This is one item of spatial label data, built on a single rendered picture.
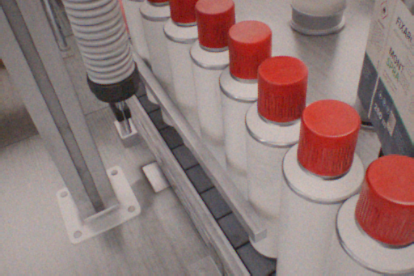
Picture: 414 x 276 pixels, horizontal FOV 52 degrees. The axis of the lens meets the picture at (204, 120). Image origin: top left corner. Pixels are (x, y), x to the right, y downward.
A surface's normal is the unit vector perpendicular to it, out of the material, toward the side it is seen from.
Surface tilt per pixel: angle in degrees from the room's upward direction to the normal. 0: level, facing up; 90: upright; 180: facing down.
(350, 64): 0
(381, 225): 90
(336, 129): 2
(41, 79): 90
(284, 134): 42
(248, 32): 3
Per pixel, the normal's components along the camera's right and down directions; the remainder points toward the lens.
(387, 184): -0.05, -0.73
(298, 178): -0.63, -0.26
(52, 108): 0.46, 0.58
